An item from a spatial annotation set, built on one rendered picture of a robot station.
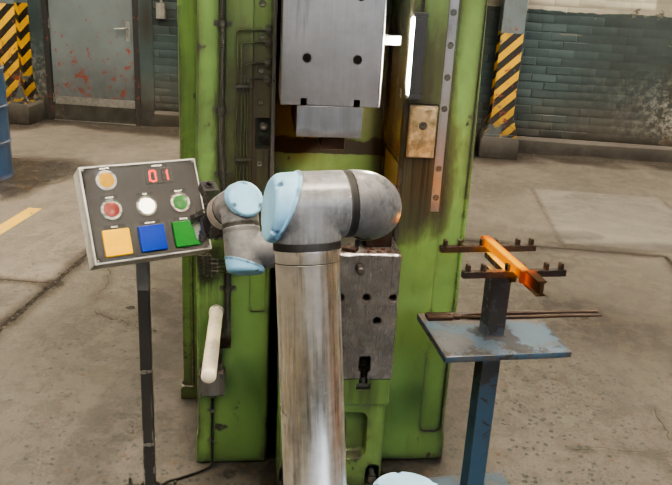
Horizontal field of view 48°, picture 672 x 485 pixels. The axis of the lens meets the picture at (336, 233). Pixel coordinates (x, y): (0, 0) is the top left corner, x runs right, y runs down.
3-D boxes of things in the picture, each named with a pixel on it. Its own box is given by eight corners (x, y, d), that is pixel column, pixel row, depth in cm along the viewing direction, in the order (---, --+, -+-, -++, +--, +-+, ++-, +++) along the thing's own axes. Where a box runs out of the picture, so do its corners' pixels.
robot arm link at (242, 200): (230, 219, 177) (226, 177, 179) (213, 230, 188) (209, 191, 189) (267, 218, 181) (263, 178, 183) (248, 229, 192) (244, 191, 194)
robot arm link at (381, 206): (420, 160, 131) (312, 226, 194) (352, 162, 127) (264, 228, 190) (429, 226, 129) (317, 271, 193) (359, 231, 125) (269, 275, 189)
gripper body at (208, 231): (197, 243, 203) (212, 234, 192) (191, 212, 204) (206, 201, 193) (224, 240, 206) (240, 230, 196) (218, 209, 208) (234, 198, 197)
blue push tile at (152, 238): (168, 248, 218) (163, 223, 219) (142, 252, 214) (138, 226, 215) (166, 249, 219) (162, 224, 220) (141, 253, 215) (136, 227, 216)
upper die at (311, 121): (361, 138, 233) (363, 107, 230) (295, 136, 231) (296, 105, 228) (346, 113, 273) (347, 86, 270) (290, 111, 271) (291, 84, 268)
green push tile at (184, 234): (201, 244, 223) (197, 219, 224) (176, 247, 219) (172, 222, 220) (199, 245, 224) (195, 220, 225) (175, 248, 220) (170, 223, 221)
